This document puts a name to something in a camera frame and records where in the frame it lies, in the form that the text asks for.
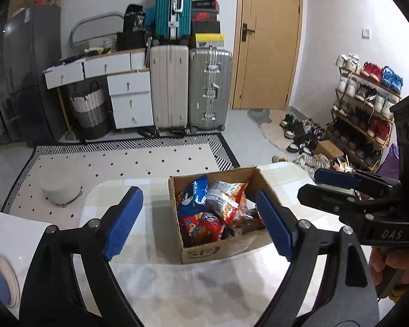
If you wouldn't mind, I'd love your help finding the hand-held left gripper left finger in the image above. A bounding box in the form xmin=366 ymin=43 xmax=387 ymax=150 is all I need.
xmin=19 ymin=186 xmax=144 ymax=327

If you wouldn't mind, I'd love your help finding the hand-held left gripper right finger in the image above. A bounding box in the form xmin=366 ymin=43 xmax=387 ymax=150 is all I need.
xmin=255 ymin=190 xmax=380 ymax=327

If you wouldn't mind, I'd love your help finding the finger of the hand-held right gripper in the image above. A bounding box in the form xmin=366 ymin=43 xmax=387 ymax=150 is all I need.
xmin=297 ymin=184 xmax=389 ymax=223
xmin=314 ymin=168 xmax=401 ymax=198

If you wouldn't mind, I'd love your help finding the clear cracker pack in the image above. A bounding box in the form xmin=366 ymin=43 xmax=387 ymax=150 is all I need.
xmin=237 ymin=199 xmax=266 ymax=232

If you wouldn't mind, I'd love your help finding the white and red peanut bag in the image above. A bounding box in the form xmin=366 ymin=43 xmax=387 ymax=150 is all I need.
xmin=206 ymin=180 xmax=249 ymax=225

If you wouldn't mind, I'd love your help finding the red snack bag blue label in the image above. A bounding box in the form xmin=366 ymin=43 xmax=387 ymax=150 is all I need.
xmin=179 ymin=211 xmax=225 ymax=247

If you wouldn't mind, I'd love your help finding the blue cookie packet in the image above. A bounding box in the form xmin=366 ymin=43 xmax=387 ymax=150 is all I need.
xmin=176 ymin=174 xmax=209 ymax=219

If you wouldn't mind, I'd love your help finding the person's right forearm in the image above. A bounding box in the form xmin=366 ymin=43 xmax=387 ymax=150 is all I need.
xmin=390 ymin=284 xmax=408 ymax=302

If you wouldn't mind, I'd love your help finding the person's right hand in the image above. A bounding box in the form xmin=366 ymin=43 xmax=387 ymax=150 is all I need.
xmin=368 ymin=242 xmax=409 ymax=297

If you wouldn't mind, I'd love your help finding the small brown cardboard box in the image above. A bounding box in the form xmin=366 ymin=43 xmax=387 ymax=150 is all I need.
xmin=314 ymin=140 xmax=345 ymax=159

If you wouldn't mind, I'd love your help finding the purple bag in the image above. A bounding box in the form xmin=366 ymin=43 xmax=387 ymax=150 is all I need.
xmin=377 ymin=143 xmax=401 ymax=179

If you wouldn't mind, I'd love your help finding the pile of loose shoes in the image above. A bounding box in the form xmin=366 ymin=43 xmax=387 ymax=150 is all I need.
xmin=272 ymin=114 xmax=331 ymax=174

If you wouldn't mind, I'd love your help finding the black and white patterned rug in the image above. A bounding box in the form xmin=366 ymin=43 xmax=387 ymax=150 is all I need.
xmin=0 ymin=133 xmax=241 ymax=222

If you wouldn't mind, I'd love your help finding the white stool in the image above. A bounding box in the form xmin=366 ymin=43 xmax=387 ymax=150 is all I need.
xmin=39 ymin=174 xmax=83 ymax=208

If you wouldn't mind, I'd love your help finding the beige round rug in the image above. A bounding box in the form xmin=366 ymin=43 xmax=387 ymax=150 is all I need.
xmin=259 ymin=109 xmax=314 ymax=154

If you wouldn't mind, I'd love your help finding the grey door mat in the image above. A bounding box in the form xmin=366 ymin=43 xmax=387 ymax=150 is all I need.
xmin=247 ymin=108 xmax=273 ymax=125

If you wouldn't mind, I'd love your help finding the wooden shoe rack with shoes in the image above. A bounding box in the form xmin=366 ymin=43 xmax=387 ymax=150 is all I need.
xmin=330 ymin=53 xmax=404 ymax=171

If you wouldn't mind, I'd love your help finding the woven laundry basket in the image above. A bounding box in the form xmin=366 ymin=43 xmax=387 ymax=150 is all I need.
xmin=69 ymin=81 xmax=111 ymax=140

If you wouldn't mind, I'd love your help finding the blue and beige round object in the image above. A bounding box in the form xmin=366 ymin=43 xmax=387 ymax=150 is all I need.
xmin=0 ymin=252 xmax=20 ymax=309

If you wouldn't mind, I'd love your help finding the white desk with drawers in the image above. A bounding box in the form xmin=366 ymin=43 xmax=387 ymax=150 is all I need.
xmin=44 ymin=48 xmax=155 ymax=142

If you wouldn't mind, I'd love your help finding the beige suitcase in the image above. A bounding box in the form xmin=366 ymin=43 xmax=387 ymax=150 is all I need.
xmin=149 ymin=44 xmax=190 ymax=133

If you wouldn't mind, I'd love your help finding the wooden door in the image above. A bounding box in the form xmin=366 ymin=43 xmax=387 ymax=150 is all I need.
xmin=230 ymin=0 xmax=304 ymax=110

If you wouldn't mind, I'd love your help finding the silver suitcase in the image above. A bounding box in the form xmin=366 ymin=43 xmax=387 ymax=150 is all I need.
xmin=188 ymin=47 xmax=233 ymax=133

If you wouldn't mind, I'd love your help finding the grey refrigerator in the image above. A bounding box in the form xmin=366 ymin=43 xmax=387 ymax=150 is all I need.
xmin=2 ymin=4 xmax=64 ymax=145

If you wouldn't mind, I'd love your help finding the black storage box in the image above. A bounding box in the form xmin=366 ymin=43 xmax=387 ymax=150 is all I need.
xmin=116 ymin=31 xmax=147 ymax=51

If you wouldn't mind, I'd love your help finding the yellow and black shoe box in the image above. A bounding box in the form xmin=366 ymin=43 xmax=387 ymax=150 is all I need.
xmin=190 ymin=33 xmax=225 ymax=49

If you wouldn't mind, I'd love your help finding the plain black shoe box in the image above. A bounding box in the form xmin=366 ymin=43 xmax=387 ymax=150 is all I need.
xmin=191 ymin=20 xmax=221 ymax=35

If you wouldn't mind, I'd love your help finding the black bag white print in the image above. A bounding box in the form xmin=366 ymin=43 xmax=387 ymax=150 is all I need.
xmin=123 ymin=4 xmax=146 ymax=33

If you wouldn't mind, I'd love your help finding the black shoe box red logo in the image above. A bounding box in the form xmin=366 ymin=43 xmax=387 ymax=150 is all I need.
xmin=191 ymin=10 xmax=220 ymax=22

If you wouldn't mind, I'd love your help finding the black shoe box striped label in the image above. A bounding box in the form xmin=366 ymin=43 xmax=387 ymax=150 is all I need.
xmin=191 ymin=0 xmax=220 ymax=11

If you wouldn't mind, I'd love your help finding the teal suitcase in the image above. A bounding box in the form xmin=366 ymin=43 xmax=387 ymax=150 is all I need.
xmin=155 ymin=0 xmax=194 ymax=41

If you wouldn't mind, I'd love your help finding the grey curved metal frame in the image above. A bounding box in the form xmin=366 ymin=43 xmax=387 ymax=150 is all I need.
xmin=70 ymin=13 xmax=125 ymax=46

